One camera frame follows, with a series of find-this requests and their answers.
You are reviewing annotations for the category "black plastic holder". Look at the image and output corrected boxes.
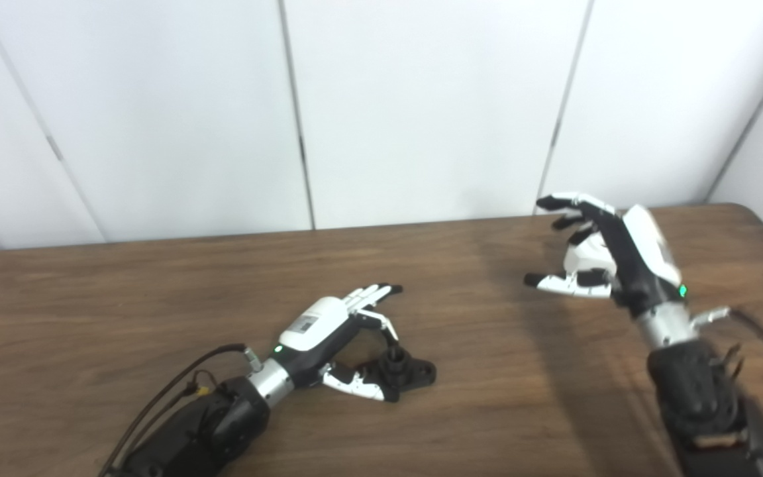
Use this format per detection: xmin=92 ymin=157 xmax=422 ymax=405
xmin=355 ymin=344 xmax=437 ymax=401

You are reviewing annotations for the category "thick black wrist cable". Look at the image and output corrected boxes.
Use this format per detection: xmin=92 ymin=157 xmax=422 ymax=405
xmin=98 ymin=343 xmax=264 ymax=477
xmin=689 ymin=306 xmax=763 ymax=477

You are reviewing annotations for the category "thin black right arm wire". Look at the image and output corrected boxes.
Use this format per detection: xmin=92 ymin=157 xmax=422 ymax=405
xmin=709 ymin=341 xmax=746 ymax=385

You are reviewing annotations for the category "thick black left wrist cable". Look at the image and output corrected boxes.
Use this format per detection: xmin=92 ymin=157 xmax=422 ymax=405
xmin=98 ymin=343 xmax=264 ymax=477

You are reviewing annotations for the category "thick black right wrist cable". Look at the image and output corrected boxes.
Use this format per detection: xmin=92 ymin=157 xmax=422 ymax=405
xmin=689 ymin=306 xmax=763 ymax=477

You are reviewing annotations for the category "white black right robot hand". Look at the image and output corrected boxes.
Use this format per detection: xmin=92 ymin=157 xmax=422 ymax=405
xmin=524 ymin=192 xmax=689 ymax=317

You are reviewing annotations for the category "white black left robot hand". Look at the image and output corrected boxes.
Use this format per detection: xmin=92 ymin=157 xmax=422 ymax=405
xmin=272 ymin=284 xmax=403 ymax=403

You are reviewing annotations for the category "thin wire with yellow plug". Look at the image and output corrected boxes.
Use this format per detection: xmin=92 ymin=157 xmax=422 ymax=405
xmin=123 ymin=371 xmax=220 ymax=458

